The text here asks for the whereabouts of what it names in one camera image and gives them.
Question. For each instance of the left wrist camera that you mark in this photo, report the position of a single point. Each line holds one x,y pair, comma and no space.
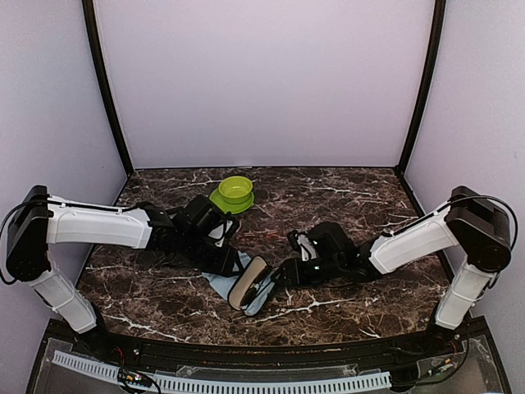
221,234

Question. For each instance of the pink translucent sunglasses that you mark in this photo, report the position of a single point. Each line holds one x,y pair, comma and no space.
268,236

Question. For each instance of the black frame post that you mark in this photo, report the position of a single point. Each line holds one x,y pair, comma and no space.
105,90
433,45

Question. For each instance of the black checkered glasses case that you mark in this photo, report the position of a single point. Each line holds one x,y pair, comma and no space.
255,272

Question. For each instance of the right black frame post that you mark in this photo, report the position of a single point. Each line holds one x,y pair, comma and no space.
433,45

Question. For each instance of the left black frame post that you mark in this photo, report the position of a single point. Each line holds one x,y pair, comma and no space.
105,90

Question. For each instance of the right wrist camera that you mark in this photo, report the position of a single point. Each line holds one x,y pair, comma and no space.
300,243

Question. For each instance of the black sunglasses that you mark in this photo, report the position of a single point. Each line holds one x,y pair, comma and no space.
254,288

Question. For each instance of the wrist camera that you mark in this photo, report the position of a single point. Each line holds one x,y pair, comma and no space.
300,243
221,234

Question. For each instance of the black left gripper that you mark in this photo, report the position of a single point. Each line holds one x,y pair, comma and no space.
224,265

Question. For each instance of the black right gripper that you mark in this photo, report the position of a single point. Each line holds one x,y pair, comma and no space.
295,276

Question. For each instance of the white slotted cable duct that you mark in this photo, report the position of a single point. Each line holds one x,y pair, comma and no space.
190,379

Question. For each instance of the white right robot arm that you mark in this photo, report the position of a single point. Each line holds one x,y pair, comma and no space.
486,228

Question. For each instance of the green plastic bowl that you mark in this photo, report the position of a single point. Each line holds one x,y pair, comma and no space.
235,189

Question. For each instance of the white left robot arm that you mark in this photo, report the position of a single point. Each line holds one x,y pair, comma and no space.
198,231

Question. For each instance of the green plastic plate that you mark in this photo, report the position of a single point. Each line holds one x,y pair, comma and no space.
226,207

